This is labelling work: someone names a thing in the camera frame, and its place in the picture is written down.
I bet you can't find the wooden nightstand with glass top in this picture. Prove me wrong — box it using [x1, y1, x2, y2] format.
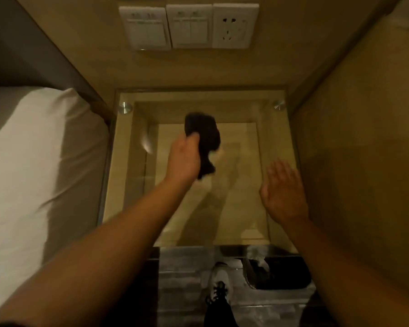
[97, 88, 300, 254]

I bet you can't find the dark cleaning cloth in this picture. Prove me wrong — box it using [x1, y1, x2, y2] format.
[185, 112, 223, 181]

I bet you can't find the white shoe with black laces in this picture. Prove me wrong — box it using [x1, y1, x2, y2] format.
[205, 262, 234, 305]

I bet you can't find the white wall socket plate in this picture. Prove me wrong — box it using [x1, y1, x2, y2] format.
[212, 3, 260, 49]

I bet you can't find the white double switch plate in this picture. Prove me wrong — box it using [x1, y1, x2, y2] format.
[166, 4, 213, 49]
[119, 6, 172, 51]

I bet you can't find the black trash bin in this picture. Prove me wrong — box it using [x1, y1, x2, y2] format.
[242, 255, 313, 291]

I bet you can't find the person's left forearm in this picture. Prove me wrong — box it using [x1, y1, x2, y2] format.
[0, 177, 193, 327]

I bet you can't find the person's right hand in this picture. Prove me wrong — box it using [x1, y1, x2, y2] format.
[259, 158, 310, 225]

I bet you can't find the person's left hand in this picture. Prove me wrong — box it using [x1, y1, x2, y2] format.
[165, 132, 202, 184]

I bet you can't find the person's black trouser leg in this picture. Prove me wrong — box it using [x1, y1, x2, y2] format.
[203, 298, 240, 327]

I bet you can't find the white bed pillow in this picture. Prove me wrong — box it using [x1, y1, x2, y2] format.
[0, 86, 110, 319]

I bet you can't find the person's right forearm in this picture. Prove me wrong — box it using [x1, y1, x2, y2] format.
[282, 217, 409, 327]

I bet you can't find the white crumpled tissue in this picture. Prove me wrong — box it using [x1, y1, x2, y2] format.
[247, 246, 270, 273]

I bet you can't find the grey padded headboard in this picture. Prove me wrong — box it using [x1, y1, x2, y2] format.
[0, 0, 104, 111]

